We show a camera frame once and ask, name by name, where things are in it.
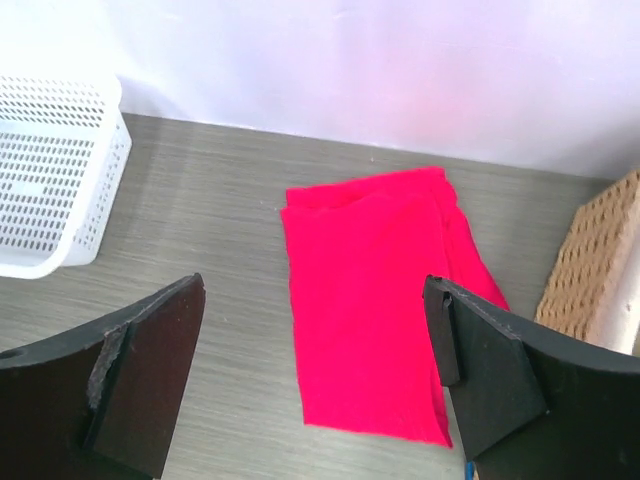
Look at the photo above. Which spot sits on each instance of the red folded cloth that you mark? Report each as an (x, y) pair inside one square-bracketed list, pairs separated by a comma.
[(359, 253)]

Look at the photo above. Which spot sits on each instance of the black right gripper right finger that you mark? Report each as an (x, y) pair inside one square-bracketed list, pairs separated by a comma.
[(532, 403)]

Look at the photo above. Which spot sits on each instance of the white perforated plastic basket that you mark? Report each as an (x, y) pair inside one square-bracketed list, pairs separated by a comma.
[(64, 148)]

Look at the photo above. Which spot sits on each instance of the wicker basket with liner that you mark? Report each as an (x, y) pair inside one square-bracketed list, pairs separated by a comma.
[(592, 293)]

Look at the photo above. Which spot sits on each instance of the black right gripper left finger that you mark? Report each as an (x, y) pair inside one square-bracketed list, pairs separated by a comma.
[(101, 400)]

